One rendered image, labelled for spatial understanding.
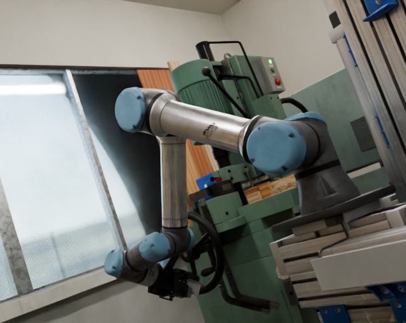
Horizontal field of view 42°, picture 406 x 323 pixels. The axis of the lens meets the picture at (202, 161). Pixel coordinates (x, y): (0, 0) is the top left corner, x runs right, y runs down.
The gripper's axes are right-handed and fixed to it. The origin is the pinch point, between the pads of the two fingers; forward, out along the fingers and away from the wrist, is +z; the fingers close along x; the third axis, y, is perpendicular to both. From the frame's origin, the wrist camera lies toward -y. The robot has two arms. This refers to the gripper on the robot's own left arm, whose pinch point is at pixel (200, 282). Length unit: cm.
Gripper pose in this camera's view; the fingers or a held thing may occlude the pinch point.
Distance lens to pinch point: 174.8
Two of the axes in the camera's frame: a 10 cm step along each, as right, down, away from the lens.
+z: 7.2, 3.6, 5.9
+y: -0.4, 8.7, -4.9
